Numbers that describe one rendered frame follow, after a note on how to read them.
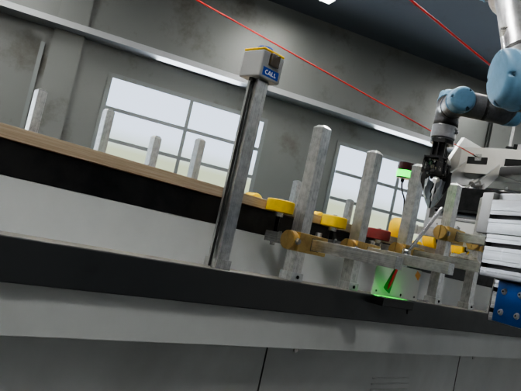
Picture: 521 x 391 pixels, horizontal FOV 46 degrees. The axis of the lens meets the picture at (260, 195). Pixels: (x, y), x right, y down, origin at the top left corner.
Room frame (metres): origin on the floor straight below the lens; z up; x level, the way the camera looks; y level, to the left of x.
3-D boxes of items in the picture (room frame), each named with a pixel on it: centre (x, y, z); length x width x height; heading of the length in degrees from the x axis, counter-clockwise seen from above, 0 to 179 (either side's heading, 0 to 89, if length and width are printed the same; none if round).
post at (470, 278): (2.30, -0.84, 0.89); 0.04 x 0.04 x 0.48; 44
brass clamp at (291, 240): (1.62, -0.14, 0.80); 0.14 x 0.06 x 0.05; 134
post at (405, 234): (1.95, -0.48, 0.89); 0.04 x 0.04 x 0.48; 44
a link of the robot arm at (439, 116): (1.86, -0.51, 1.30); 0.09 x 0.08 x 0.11; 177
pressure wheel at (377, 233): (2.07, -0.42, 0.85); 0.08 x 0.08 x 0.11
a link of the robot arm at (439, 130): (1.86, -0.51, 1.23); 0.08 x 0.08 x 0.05
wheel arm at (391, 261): (1.58, -0.20, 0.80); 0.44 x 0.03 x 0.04; 44
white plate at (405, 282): (1.92, -0.48, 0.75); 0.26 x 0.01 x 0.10; 134
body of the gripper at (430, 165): (1.85, -0.51, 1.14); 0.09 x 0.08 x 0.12; 154
